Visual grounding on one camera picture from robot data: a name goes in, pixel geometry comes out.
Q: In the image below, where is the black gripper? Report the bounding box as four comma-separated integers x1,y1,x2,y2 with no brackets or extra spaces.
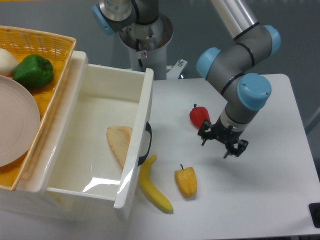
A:
197,117,249,159

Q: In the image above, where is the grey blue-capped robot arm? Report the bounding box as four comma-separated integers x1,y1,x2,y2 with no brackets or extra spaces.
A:
92,0,281,157

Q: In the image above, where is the white drawer cabinet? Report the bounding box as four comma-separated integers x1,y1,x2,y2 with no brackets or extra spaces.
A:
0,51,88,221

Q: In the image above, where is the red bell pepper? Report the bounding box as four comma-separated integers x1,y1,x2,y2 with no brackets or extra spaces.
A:
189,103,210,130

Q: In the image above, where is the yellow bell pepper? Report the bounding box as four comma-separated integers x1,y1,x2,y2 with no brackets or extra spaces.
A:
174,164,198,198

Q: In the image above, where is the yellow banana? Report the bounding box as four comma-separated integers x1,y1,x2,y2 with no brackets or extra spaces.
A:
138,155,174,214

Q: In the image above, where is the bread slice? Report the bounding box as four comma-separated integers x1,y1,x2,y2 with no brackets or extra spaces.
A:
106,125,133,169

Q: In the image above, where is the black object at table edge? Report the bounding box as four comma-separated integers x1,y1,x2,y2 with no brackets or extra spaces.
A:
308,202,320,229

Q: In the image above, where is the yellow woven basket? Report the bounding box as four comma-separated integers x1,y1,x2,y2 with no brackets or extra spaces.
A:
0,26,77,191

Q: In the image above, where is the green bell pepper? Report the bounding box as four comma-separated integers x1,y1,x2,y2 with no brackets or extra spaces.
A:
12,54,54,90

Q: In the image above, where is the pink round plate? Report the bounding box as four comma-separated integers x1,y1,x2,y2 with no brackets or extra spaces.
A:
0,76,40,166

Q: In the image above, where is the white onion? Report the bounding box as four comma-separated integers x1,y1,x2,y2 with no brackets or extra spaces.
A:
0,48,19,77

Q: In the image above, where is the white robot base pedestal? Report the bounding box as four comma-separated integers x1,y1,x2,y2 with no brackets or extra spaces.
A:
119,13,188,81

